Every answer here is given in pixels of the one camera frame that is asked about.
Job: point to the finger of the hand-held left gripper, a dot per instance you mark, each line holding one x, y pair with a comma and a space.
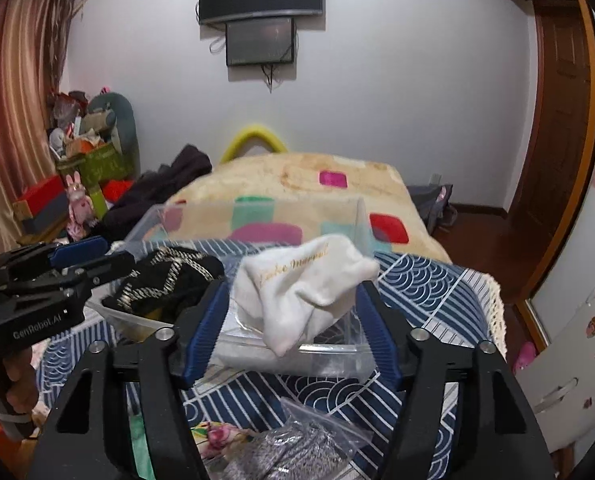
79, 251
104, 266

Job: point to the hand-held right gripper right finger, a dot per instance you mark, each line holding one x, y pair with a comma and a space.
377, 332

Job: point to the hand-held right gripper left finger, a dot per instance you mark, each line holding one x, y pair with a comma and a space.
203, 332

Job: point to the black gold-patterned knit cloth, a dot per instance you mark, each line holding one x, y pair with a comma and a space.
165, 280

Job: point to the clear plastic storage box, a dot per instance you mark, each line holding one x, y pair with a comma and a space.
297, 360

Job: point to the white sock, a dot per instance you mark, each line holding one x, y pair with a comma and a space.
302, 285

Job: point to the person's left hand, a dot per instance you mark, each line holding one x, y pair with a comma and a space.
21, 380

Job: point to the pink bunny doll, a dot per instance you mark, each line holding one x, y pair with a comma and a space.
79, 205

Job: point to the red and grey box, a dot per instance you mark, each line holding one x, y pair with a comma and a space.
39, 200

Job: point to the blue wave-patterned bedsheet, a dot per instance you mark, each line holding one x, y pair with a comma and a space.
427, 290

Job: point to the red cloth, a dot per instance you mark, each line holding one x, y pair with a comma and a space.
117, 190

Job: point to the green cardboard box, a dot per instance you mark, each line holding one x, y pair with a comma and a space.
99, 165

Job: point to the floral cloth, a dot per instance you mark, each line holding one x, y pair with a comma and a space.
222, 435

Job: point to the dark clothes pile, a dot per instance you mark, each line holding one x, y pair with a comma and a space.
177, 172

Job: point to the clear bag with grey cloth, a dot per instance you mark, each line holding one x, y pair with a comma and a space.
302, 445

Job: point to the grey backpack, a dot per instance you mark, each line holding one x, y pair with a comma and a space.
435, 207

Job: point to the pink slipper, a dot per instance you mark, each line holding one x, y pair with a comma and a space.
523, 357

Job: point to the striped brown curtain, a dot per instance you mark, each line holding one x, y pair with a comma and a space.
19, 110

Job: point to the beige blanket with coloured squares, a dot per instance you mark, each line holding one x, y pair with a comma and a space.
287, 180

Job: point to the white plastic chair with stickers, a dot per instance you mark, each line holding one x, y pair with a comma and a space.
572, 370

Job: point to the yellow curved foam tube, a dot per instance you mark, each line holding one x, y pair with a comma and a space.
255, 132

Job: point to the brown wooden door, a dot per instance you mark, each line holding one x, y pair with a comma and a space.
552, 150

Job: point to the small black wall monitor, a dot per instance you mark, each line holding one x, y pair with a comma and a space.
261, 42

